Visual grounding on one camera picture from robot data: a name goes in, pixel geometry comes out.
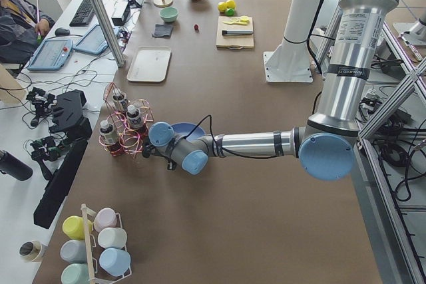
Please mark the beige tray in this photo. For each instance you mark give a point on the beige tray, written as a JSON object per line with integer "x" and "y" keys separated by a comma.
{"x": 150, "y": 64}

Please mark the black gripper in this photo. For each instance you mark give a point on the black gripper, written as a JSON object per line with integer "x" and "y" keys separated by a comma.
{"x": 146, "y": 149}

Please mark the black keyboard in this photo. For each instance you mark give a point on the black keyboard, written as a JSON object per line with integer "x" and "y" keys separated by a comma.
{"x": 83, "y": 15}

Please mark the yellow lemon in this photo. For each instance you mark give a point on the yellow lemon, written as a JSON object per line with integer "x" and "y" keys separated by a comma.
{"x": 231, "y": 4}
{"x": 222, "y": 7}

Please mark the grey cup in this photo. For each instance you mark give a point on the grey cup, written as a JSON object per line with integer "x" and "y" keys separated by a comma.
{"x": 74, "y": 251}

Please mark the mint cup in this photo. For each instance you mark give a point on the mint cup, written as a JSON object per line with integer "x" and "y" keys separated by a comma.
{"x": 75, "y": 273}

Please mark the dark drink bottle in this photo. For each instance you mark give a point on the dark drink bottle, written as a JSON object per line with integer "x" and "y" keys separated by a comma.
{"x": 109, "y": 133}
{"x": 119, "y": 100}
{"x": 133, "y": 117}

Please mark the black handled knife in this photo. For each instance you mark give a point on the black handled knife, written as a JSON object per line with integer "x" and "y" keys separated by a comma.
{"x": 236, "y": 32}

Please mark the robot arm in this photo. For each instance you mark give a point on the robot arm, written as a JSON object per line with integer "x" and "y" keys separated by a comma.
{"x": 325, "y": 144}

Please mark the white cup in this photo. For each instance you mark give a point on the white cup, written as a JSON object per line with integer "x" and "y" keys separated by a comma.
{"x": 115, "y": 237}

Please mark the pink cup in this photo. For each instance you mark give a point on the pink cup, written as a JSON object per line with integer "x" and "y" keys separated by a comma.
{"x": 106, "y": 217}

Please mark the black water bottle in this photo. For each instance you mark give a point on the black water bottle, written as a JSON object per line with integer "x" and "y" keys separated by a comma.
{"x": 14, "y": 167}

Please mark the blue teach pendant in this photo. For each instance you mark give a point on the blue teach pendant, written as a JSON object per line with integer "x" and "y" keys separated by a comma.
{"x": 93, "y": 42}
{"x": 51, "y": 55}

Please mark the seated person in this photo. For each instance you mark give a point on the seated person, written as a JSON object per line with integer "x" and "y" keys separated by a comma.
{"x": 21, "y": 24}

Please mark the blue cup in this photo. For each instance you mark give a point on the blue cup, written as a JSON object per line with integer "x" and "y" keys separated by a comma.
{"x": 115, "y": 262}

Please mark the yellow cup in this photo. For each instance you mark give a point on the yellow cup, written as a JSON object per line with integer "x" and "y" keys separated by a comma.
{"x": 73, "y": 227}

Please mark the black computer mouse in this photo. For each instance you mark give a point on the black computer mouse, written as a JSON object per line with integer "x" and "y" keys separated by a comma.
{"x": 59, "y": 32}

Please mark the wooden cutting board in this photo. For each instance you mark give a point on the wooden cutting board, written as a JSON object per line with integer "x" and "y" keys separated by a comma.
{"x": 234, "y": 42}

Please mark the mint green bowl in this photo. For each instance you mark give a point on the mint green bowl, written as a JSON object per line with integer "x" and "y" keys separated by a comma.
{"x": 169, "y": 14}

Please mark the green lime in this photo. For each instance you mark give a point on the green lime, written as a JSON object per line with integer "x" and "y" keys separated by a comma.
{"x": 230, "y": 12}

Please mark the copper wire bottle basket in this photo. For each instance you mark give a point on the copper wire bottle basket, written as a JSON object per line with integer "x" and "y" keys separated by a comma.
{"x": 130, "y": 140}

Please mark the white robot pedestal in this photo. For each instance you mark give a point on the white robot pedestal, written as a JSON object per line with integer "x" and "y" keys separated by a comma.
{"x": 290, "y": 62}

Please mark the white cup rack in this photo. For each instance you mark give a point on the white cup rack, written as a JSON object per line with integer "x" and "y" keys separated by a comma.
{"x": 90, "y": 244}

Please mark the dark grey cloth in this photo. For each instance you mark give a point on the dark grey cloth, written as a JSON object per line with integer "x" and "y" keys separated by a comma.
{"x": 162, "y": 31}

